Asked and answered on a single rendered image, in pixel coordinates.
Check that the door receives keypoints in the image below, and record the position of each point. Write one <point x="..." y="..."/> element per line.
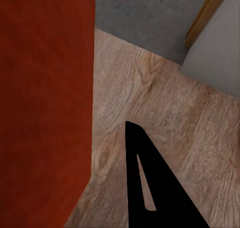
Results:
<point x="206" y="12"/>

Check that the storage box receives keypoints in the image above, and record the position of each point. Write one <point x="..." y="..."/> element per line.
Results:
<point x="46" y="109"/>

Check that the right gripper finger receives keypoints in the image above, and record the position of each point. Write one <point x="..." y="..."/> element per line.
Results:
<point x="174" y="208"/>

